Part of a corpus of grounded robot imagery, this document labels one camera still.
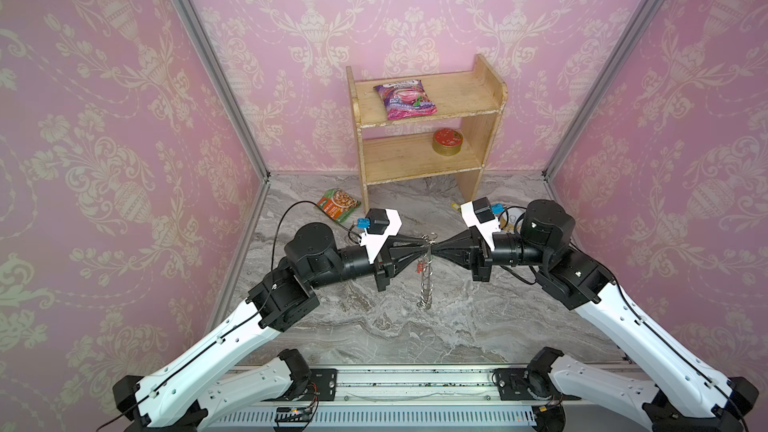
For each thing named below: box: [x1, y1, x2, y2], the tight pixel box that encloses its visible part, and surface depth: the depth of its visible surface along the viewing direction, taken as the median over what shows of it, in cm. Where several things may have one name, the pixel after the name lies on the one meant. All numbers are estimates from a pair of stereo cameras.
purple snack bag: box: [374, 79, 438, 121], surface depth 76 cm
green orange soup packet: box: [317, 188, 361, 223], surface depth 114 cm
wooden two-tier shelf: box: [346, 54, 509, 214], surface depth 87 cm
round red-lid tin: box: [432, 128, 464, 157], surface depth 99 cm
